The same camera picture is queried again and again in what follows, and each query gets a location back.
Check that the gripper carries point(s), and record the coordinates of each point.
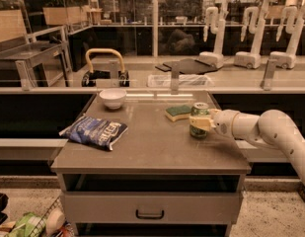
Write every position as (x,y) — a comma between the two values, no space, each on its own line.
(223,122)

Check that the green soda can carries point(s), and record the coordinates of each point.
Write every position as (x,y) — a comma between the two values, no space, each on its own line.
(198,109)

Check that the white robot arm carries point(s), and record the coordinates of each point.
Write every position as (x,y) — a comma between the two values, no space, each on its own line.
(272,129)

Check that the grey drawer cabinet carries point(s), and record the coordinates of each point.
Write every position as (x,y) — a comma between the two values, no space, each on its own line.
(155,156)

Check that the grey drawer front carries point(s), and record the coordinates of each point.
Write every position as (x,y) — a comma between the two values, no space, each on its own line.
(83,207)

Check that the green yellow sponge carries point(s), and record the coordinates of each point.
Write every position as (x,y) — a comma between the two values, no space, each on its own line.
(177,112)

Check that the clear plastic bin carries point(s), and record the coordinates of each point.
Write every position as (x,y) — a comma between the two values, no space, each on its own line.
(189,80)

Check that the black floor mat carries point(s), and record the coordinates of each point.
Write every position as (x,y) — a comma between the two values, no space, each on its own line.
(187,66)

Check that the white background robot left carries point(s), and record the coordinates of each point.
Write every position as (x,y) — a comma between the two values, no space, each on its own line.
(215,22)

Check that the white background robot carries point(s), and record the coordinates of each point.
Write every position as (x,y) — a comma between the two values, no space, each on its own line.
(291,21)
(215,22)
(254,21)

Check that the white background robot middle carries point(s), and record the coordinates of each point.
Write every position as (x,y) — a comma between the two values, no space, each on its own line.
(254,21)

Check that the white bowl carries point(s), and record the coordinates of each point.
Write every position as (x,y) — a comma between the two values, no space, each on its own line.
(113,98)

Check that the blue chip bag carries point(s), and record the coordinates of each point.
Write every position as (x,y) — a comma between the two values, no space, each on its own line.
(96,131)

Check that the white background robot right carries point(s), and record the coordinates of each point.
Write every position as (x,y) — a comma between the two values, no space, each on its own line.
(291,21)

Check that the grey background table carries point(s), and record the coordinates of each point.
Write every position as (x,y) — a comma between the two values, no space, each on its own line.
(40,64)

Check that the wooden planter box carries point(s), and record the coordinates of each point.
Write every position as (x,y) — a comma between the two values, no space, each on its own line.
(55,16)

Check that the white cup in basket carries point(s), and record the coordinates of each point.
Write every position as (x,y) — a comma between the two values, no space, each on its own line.
(54,221)

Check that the green snack bag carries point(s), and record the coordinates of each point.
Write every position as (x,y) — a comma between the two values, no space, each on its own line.
(29,225)

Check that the black drawer handle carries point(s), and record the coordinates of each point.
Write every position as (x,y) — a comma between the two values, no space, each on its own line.
(149,216)

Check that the yellow handled black cart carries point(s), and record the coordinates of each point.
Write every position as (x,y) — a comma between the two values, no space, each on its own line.
(120,75)

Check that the wire basket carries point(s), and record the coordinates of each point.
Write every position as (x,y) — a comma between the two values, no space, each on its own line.
(65,231)

